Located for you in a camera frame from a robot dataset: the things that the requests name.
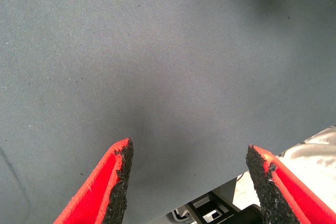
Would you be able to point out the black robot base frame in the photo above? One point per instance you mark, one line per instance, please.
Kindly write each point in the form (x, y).
(245, 215)

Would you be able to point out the white crumpled floor sheet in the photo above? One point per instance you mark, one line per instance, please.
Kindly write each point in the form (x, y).
(312, 148)

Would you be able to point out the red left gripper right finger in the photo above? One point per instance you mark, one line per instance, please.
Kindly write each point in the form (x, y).
(278, 195)

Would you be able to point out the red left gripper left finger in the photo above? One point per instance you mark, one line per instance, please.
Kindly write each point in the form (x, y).
(105, 182)

